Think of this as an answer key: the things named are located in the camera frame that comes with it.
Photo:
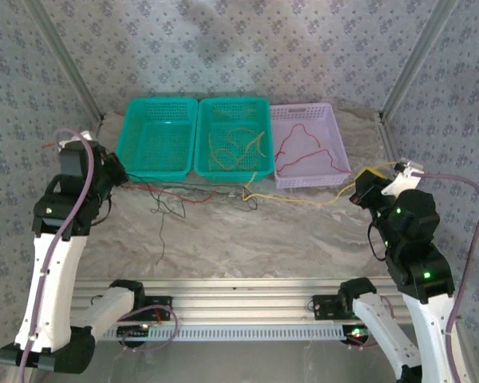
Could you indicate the teal plastic basket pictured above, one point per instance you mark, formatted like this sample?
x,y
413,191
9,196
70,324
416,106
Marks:
x,y
153,139
233,119

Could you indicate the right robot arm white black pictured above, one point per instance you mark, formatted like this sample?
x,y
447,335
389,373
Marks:
x,y
431,331

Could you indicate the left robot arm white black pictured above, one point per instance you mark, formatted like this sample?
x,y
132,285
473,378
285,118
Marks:
x,y
52,279

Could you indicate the empty teal plastic basket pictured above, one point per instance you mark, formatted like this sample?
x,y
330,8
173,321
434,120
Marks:
x,y
153,139

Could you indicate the lilac plastic basket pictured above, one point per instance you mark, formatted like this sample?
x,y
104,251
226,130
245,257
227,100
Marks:
x,y
311,119

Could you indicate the black controller board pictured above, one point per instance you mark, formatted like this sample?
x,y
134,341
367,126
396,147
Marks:
x,y
359,333
133,330

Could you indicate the aluminium frame post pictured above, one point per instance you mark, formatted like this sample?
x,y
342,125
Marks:
x,y
64,60
419,60

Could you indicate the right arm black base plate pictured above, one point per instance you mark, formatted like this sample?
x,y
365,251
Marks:
x,y
323,307

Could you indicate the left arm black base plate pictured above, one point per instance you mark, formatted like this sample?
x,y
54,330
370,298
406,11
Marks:
x,y
161,307

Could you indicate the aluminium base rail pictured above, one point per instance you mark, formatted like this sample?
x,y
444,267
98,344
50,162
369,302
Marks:
x,y
239,299

